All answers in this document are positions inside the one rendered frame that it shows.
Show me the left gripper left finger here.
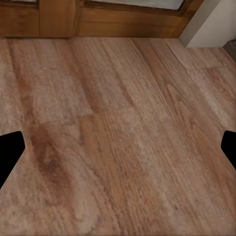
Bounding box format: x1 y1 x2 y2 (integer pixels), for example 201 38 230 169
0 131 25 189

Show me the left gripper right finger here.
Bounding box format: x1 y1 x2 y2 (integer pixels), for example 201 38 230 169
221 130 236 169

